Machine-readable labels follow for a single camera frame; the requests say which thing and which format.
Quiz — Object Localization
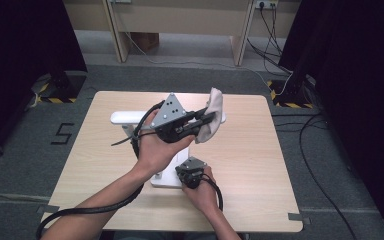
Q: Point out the grey tape piece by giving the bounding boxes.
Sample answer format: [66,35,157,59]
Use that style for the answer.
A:
[288,212,312,225]
[36,204,61,215]

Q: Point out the left hand-held gripper cable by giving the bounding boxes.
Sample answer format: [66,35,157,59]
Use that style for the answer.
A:
[34,99,166,240]

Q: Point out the beige textured cloth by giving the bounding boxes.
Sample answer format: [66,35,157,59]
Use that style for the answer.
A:
[194,87,225,145]

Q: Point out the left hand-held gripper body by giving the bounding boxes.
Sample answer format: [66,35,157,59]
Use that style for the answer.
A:
[150,93,198,144]

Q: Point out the brown cardboard box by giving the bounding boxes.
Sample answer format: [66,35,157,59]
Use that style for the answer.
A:
[129,32,160,53]

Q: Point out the black cable along floor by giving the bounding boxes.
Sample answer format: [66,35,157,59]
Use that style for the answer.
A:
[246,37,294,75]

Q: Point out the long black floor cable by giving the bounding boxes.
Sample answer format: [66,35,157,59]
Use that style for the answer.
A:
[298,113,359,240]

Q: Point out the black curtain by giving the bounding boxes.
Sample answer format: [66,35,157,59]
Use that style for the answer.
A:
[278,0,384,240]
[0,0,89,158]

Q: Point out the stand base with hazard tape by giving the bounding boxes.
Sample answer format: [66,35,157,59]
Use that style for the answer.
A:
[267,74,316,110]
[29,71,88,104]

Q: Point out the person's right hand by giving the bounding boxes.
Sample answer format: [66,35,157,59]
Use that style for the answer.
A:
[181,165,220,216]

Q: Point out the white wall power outlet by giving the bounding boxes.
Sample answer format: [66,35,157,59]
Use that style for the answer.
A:
[254,0,280,10]

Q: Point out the hand-held gripper cable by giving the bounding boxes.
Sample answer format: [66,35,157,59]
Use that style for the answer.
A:
[199,174,225,213]
[34,99,166,240]

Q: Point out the white desk lamp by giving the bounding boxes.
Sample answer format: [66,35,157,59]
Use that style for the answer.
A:
[109,110,228,189]

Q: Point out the short black floor cable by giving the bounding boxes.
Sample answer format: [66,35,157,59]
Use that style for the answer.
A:
[271,112,329,132]

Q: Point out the right hand-held gripper cable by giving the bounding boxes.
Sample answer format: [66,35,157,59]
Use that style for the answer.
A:
[199,174,225,213]

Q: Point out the black cable from outlet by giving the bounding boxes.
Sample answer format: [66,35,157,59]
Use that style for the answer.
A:
[258,4,284,58]

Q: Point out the person's left hand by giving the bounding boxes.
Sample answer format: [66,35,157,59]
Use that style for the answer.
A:
[135,109,196,178]

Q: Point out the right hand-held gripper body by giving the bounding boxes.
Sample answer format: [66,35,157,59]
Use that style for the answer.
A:
[174,156,208,190]

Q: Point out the beige wooden desk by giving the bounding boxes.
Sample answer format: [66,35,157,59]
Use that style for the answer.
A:
[63,0,303,67]

